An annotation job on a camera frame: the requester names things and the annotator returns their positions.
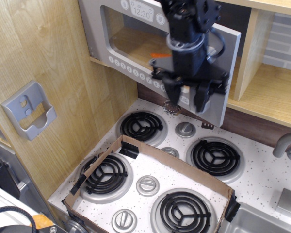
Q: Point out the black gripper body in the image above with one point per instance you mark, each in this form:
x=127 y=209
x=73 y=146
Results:
x=193 y=68

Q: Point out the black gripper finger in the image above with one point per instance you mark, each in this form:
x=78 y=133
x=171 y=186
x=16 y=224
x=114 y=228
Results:
x=201 y=99
x=173 y=89

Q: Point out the silver toy microwave door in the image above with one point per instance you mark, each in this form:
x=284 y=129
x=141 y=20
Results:
x=123 y=33

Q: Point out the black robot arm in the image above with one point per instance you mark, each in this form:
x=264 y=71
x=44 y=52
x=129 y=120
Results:
x=190 y=22

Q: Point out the hanging silver strainer spoon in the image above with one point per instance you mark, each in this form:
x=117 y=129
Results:
x=171 y=109

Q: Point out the hanging silver spatula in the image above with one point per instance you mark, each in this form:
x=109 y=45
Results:
x=206 y=125

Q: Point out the orange toy carrot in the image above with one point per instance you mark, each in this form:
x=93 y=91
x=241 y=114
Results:
x=160 y=55

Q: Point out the back silver stove knob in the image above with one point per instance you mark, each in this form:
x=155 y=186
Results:
x=185 y=130

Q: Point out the silver stove knob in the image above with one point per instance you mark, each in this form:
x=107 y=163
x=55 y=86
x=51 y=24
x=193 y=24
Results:
x=171 y=151
x=124 y=221
x=185 y=130

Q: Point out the back left black burner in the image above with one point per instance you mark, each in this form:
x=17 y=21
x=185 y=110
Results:
x=141 y=126

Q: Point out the black burner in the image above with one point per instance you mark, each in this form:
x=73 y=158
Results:
x=214 y=157
x=184 y=212
x=108 y=177
x=141 y=126

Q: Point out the middle silver stove knob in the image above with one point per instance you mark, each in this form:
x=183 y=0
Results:
x=171 y=151

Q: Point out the back right black burner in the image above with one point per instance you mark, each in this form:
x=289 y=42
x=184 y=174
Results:
x=214 y=157

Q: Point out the centre front silver knob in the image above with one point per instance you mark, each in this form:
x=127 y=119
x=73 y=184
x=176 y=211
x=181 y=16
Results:
x=147 y=186

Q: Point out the silver sink faucet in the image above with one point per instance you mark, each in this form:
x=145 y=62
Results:
x=283 y=146

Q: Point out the front left black burner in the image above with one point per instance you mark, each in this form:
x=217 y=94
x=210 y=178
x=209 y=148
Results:
x=108 y=177

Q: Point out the front right black burner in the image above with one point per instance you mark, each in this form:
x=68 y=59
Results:
x=184 y=212

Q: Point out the silver sink basin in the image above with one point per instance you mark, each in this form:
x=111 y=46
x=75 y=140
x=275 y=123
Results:
x=251 y=220

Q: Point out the front silver stove knob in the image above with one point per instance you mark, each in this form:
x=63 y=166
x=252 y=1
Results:
x=124 y=221

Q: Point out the silver oven knob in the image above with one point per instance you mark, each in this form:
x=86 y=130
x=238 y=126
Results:
x=75 y=227

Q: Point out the orange tag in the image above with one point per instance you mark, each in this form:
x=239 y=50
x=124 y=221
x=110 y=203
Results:
x=41 y=221

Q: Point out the silver faucet handle block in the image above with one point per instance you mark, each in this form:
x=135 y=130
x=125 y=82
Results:
x=284 y=204

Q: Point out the brown cardboard frame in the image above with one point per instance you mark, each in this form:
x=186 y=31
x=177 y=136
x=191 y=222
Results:
x=96 y=211

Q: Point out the grey wall phone holder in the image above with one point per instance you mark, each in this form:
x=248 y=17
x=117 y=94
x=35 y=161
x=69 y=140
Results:
x=23 y=103

